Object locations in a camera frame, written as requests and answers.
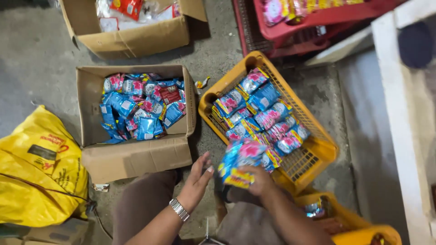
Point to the open cardboard box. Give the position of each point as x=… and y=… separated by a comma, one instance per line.
x=136, y=156

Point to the person's right fingers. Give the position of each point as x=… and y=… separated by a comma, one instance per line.
x=247, y=177

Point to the cardboard box with plastic packets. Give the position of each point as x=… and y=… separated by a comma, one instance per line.
x=129, y=37

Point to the small yellow plastic basket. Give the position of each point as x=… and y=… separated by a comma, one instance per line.
x=354, y=231

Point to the small paper scrap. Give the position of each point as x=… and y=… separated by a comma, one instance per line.
x=101, y=187

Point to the person's right hand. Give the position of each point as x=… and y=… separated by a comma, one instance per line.
x=259, y=182

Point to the white wooden shelf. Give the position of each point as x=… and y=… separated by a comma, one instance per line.
x=405, y=112

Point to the small candy wrapper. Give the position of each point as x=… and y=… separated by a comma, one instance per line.
x=201, y=83

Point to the person's brown trousers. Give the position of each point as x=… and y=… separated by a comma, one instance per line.
x=143, y=200

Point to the yellow plastic sack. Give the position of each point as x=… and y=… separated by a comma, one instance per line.
x=37, y=170

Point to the red plastic crate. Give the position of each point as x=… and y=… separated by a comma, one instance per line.
x=252, y=37

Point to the person's left hand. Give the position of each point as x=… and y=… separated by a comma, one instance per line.
x=196, y=183

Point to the silver metal wristwatch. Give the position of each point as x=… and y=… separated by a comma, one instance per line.
x=179, y=209

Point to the bundle of blue pink sachets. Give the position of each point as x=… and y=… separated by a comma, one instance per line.
x=243, y=160

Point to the flat cardboard box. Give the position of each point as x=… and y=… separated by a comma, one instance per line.
x=44, y=233

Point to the red plastic basket with packets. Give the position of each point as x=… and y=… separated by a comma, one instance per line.
x=299, y=23

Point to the pile of sachets in basket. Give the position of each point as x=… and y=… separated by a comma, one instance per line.
x=262, y=109

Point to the pile of blue sachets in box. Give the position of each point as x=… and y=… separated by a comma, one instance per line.
x=143, y=107

